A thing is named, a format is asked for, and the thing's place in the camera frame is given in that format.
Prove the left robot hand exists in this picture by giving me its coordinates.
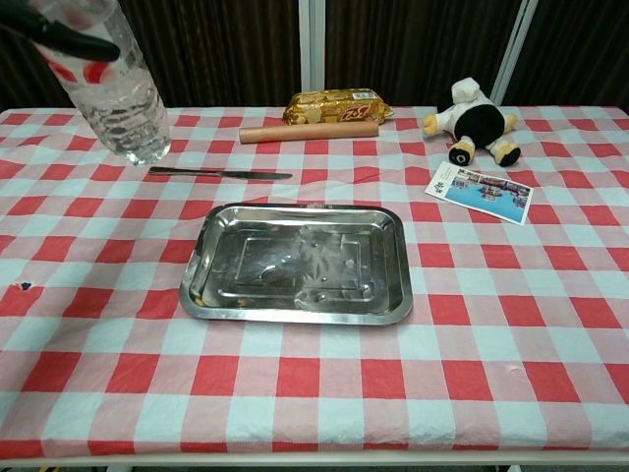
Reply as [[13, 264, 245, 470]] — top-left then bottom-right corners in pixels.
[[0, 0, 122, 63]]

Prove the transparent plastic water bottle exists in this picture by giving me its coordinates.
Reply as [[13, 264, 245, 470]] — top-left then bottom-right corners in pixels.
[[29, 0, 173, 167]]

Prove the silver metal tray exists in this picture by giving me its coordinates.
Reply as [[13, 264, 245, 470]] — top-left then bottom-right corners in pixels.
[[179, 202, 415, 327]]

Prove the dark pleated curtain panel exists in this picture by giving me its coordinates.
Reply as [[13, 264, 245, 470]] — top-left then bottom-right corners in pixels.
[[503, 0, 629, 107], [325, 0, 523, 107], [117, 0, 303, 108], [0, 27, 80, 112]]

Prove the silver table knife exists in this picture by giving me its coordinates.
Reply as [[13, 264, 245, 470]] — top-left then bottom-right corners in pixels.
[[148, 165, 295, 182]]

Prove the wooden rolling pin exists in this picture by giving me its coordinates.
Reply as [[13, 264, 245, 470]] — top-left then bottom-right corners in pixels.
[[239, 121, 381, 146]]

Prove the gold snack package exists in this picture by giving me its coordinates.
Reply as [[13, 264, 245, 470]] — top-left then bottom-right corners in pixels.
[[281, 88, 396, 127]]

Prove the black and white plush toy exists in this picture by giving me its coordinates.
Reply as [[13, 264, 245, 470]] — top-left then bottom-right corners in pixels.
[[422, 77, 524, 168]]

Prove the blue picture postcard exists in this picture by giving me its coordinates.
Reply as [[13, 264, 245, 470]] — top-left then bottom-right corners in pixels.
[[424, 160, 536, 227]]

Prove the red white checkered tablecloth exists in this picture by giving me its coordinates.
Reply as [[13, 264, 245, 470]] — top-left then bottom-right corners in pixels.
[[0, 104, 629, 459]]

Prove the white partition post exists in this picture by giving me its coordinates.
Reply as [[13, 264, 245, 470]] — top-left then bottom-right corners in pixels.
[[299, 0, 328, 101], [490, 0, 540, 107]]

